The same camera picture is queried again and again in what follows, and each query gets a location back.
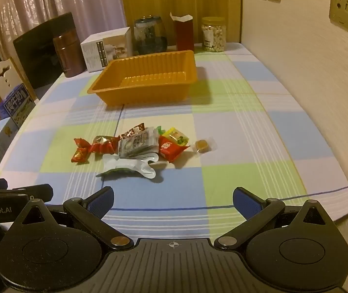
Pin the dark red open carton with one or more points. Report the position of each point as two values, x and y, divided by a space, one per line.
184 35

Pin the white cardboard box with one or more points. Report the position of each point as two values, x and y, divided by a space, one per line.
96 55

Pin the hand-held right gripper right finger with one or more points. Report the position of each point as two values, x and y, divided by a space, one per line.
245 203

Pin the large red candy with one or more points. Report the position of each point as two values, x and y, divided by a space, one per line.
103 147

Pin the clear plastic jar of nuts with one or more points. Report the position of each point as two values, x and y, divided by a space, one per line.
213 38

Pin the brown jelly cup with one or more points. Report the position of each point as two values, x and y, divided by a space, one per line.
201 145

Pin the white and green snack packet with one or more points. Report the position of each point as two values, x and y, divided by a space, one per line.
125 163

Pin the blue milk carton box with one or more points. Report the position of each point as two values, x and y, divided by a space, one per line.
15 103

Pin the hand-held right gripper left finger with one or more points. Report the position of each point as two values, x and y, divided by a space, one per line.
104 200

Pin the orange plastic tray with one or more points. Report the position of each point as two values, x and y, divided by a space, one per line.
149 94

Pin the black chair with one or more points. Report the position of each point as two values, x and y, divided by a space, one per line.
36 55

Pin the yellow and green snack packet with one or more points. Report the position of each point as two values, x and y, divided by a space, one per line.
178 137

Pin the glass jar with teal base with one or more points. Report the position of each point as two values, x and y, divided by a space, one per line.
149 38

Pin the brown metal thermos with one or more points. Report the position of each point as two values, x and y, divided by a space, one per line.
68 55

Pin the green candy wrapper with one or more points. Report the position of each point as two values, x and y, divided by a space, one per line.
159 129

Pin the small dark red snack packet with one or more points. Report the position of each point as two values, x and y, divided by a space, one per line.
132 131

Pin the grey printed snack packet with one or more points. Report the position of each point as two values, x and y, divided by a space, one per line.
137 144

